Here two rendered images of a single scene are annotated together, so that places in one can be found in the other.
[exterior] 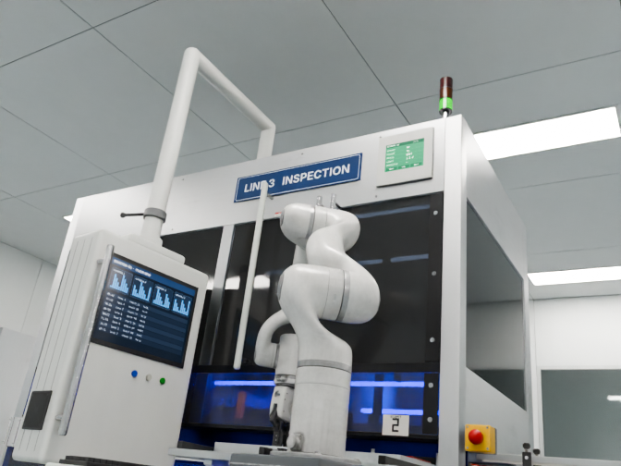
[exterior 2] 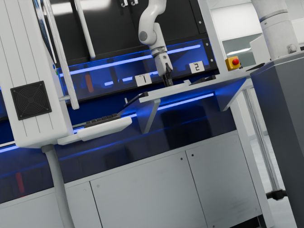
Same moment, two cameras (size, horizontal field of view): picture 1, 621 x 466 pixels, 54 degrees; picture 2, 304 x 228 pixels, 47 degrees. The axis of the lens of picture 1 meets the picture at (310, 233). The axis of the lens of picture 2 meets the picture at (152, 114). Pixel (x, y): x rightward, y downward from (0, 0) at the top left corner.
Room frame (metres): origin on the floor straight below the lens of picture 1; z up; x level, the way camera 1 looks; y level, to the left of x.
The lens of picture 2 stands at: (0.91, 1.46, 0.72)
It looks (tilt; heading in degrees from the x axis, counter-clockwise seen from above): 3 degrees up; 308
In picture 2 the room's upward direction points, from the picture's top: 16 degrees counter-clockwise
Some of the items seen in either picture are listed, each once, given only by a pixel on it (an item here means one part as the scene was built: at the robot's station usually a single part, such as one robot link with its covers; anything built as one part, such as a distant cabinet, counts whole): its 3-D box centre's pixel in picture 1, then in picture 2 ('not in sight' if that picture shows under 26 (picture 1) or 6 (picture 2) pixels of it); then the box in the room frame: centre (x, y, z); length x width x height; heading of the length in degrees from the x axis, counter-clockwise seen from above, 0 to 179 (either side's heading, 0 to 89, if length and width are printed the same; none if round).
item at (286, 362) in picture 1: (289, 356); (154, 37); (1.90, 0.02, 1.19); 0.09 x 0.08 x 0.13; 97
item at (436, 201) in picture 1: (433, 303); (194, 4); (1.84, -0.42, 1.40); 0.05 x 0.01 x 0.80; 57
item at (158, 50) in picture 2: (286, 382); (159, 52); (1.89, 0.02, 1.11); 0.09 x 0.08 x 0.03; 147
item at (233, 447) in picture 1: (280, 457); (154, 97); (2.01, 0.01, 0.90); 0.34 x 0.26 x 0.04; 147
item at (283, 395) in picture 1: (285, 402); (162, 63); (1.90, 0.02, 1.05); 0.10 x 0.07 x 0.11; 147
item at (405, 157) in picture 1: (405, 157); not in sight; (1.90, -0.31, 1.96); 0.21 x 0.01 x 0.21; 57
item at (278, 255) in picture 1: (273, 288); (85, 3); (2.20, 0.12, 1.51); 0.47 x 0.01 x 0.59; 57
